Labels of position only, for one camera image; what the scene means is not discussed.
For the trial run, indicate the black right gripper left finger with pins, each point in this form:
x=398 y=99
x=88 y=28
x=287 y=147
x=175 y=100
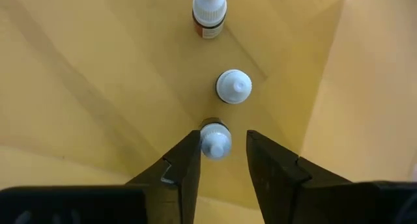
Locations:
x=163 y=198

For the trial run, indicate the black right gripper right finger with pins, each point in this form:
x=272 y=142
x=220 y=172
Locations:
x=293 y=198

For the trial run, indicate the small white-capped dropper bottle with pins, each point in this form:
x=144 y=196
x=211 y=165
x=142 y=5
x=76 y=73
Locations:
x=209 y=9
x=215 y=141
x=234 y=86

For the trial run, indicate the yellow translucent plastic bin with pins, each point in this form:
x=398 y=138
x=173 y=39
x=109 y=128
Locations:
x=114 y=71

